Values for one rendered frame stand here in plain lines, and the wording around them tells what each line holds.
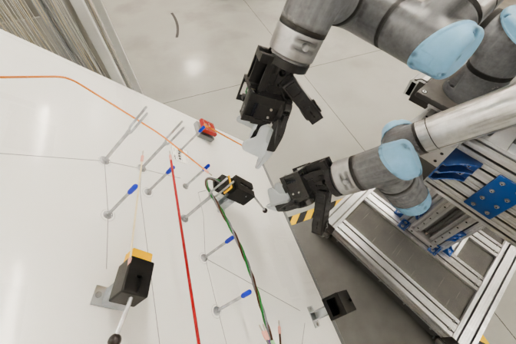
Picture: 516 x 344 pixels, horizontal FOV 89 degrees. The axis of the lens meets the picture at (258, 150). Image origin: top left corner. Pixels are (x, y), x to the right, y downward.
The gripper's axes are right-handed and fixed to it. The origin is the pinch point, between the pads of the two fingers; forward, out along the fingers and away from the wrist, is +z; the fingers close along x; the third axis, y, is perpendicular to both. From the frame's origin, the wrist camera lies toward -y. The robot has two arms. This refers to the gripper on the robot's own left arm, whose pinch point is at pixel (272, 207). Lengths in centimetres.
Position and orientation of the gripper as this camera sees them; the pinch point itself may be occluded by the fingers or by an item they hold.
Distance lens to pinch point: 70.3
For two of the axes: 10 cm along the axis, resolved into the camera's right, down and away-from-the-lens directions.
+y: -4.3, -9.0, -0.1
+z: -7.2, 3.4, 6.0
